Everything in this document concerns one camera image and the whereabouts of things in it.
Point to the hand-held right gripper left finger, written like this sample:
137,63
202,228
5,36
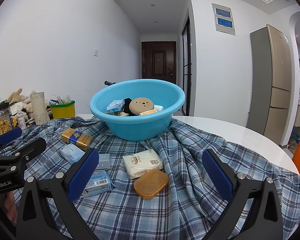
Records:
82,175

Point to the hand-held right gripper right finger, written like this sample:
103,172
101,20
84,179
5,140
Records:
217,172

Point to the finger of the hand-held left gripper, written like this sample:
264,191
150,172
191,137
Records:
11,134
32,146

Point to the blue wet wipe packet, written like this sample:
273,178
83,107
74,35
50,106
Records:
100,182

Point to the small grey star box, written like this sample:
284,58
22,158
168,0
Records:
103,162

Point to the light blue tissue pack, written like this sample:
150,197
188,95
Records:
71,152

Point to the gold cigarette pack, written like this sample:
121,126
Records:
77,137

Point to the white tissue pack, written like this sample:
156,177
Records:
142,163

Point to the blue plastic basin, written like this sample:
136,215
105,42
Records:
137,127

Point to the person's left hand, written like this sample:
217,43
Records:
9,205

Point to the jar of dried flowers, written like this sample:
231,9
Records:
3,125

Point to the white spray bottle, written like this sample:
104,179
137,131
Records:
21,121

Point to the white plush toy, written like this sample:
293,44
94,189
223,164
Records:
27,107

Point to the beige tumbler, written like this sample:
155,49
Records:
40,110

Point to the beige plush toy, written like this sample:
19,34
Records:
15,96

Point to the blue plaid cloth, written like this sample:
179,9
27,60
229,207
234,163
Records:
180,155

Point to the yellow plastic bin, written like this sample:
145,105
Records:
63,111

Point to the bunch of sachets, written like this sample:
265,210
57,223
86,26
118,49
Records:
63,100

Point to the pale green box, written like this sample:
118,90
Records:
112,113

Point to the black box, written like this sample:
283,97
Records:
127,103

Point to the small white bottle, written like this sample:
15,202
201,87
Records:
158,108

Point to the round tan case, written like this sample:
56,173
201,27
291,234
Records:
140,105

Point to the tan and green box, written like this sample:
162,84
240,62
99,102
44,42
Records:
148,112

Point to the black bicycle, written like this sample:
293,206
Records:
107,82

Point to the gold refrigerator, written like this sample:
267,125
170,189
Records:
272,80

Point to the black framed glass door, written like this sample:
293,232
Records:
186,55

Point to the dark wooden door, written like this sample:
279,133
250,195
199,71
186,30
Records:
158,62

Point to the white light switch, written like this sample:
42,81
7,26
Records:
95,52

